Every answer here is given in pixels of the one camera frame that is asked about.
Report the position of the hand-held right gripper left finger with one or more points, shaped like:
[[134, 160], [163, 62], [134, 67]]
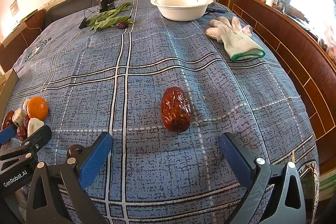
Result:
[[95, 158]]

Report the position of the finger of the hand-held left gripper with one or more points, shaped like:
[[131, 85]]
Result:
[[39, 136], [6, 134]]

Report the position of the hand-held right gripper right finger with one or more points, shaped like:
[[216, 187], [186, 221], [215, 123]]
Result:
[[236, 158]]

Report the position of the white sugarcane chunk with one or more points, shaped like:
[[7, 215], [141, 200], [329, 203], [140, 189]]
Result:
[[26, 103], [34, 126], [19, 117]]

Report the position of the large red date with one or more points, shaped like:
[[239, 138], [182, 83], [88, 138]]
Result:
[[176, 111]]

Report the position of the orange tangerine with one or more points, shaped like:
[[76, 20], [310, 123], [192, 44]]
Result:
[[38, 108]]

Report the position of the green white plastic bag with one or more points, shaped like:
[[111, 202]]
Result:
[[326, 184]]

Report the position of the blue checked blanket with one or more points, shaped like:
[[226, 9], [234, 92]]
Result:
[[147, 61]]

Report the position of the white knit glove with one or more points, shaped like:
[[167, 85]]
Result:
[[236, 41]]

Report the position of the small round beige object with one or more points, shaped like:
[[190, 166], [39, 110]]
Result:
[[212, 33]]

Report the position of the brown wooden cabinet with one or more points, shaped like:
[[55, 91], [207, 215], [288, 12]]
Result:
[[288, 37]]

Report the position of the black sofa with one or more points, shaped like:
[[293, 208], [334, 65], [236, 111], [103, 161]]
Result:
[[68, 7]]

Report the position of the small dark red date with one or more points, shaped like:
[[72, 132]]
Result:
[[122, 25]]

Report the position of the pile of green bean pods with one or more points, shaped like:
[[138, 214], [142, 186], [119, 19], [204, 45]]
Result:
[[110, 19]]

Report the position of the small black device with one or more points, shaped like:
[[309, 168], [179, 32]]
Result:
[[107, 5]]

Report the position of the white bowl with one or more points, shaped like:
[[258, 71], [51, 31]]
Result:
[[181, 12]]

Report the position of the red wall sticker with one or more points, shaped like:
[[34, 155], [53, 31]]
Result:
[[13, 8]]

